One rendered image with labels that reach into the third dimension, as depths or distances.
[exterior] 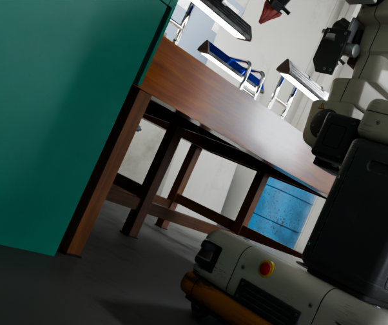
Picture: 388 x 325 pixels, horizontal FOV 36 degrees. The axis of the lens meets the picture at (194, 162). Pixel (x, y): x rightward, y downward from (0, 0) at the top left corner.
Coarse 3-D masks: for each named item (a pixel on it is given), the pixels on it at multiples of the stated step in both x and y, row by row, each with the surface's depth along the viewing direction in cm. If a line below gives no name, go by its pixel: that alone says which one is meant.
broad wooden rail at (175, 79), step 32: (160, 64) 196; (192, 64) 206; (160, 96) 200; (192, 96) 211; (224, 96) 223; (224, 128) 228; (256, 128) 242; (288, 128) 258; (288, 160) 265; (320, 192) 302
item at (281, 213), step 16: (272, 192) 573; (288, 192) 569; (304, 192) 573; (256, 208) 578; (272, 208) 570; (288, 208) 570; (304, 208) 577; (256, 224) 573; (272, 224) 569; (288, 224) 571; (288, 240) 575
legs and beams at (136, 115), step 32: (128, 96) 197; (128, 128) 196; (192, 128) 289; (160, 160) 294; (192, 160) 396; (256, 160) 365; (96, 192) 194; (128, 192) 366; (256, 192) 358; (128, 224) 295; (160, 224) 395; (192, 224) 327; (224, 224) 366
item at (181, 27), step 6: (222, 0) 252; (192, 6) 263; (186, 12) 263; (186, 18) 263; (174, 24) 259; (180, 24) 264; (186, 24) 265; (180, 30) 263; (180, 36) 264; (174, 42) 263
